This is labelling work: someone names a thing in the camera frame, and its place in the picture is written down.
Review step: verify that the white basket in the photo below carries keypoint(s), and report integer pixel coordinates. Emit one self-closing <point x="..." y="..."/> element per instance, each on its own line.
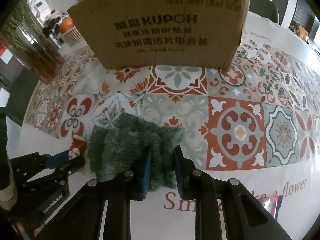
<point x="72" y="36"/>

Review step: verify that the red candy bag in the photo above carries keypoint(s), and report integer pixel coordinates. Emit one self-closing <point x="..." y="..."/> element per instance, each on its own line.
<point x="272" y="204"/>

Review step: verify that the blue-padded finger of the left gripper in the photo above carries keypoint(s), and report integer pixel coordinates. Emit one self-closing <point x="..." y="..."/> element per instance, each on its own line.
<point x="57" y="160"/>

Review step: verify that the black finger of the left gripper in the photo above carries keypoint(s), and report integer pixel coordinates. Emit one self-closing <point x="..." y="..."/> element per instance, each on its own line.
<point x="69" y="168"/>

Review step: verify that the glass vase dried flowers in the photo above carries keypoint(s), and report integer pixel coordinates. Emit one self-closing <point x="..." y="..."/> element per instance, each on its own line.
<point x="28" y="44"/>

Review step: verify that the patterned tile tablecloth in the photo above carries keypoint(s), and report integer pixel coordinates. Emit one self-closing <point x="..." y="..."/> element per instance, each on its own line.
<point x="257" y="121"/>

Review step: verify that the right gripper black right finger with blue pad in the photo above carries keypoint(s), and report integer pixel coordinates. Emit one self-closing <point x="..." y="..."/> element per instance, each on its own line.
<point x="192" y="183"/>

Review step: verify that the small red packet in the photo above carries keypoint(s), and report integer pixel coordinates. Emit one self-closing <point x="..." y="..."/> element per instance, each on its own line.
<point x="77" y="148"/>

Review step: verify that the orange fruit front left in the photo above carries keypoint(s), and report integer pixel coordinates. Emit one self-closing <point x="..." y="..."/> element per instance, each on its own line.
<point x="66" y="25"/>

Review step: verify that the brown cardboard box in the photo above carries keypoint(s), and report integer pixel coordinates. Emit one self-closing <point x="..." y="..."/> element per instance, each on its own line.
<point x="138" y="33"/>

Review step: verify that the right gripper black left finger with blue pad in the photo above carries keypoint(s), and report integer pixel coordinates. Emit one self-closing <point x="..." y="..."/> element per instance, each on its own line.
<point x="134" y="182"/>

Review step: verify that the dark green fuzzy cloth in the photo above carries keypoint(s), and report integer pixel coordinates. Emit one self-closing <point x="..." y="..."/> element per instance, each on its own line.
<point x="112" y="150"/>

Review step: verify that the right dark dining chair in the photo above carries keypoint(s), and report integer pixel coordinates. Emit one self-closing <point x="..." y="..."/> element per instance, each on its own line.
<point x="266" y="9"/>

